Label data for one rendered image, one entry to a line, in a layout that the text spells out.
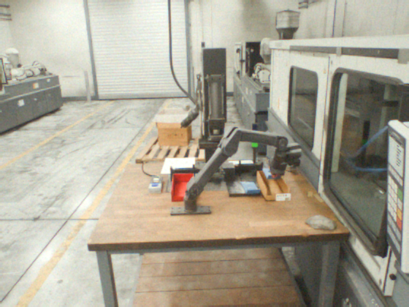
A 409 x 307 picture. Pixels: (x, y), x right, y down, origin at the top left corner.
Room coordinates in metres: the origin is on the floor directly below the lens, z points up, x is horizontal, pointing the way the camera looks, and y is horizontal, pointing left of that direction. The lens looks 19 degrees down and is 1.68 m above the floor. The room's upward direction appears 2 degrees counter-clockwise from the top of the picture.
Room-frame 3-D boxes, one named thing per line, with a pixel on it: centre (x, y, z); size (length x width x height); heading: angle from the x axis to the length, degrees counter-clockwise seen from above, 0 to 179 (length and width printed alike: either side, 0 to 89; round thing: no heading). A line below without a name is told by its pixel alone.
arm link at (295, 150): (1.54, -0.42, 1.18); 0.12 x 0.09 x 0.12; 99
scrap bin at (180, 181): (1.69, 0.11, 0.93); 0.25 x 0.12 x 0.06; 1
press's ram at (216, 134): (1.93, -0.07, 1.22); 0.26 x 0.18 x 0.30; 1
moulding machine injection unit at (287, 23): (6.09, -1.42, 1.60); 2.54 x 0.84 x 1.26; 178
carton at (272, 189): (1.67, -0.38, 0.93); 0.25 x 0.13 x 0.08; 1
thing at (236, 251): (1.70, -0.05, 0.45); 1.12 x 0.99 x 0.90; 91
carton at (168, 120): (5.37, 0.41, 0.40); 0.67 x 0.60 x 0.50; 173
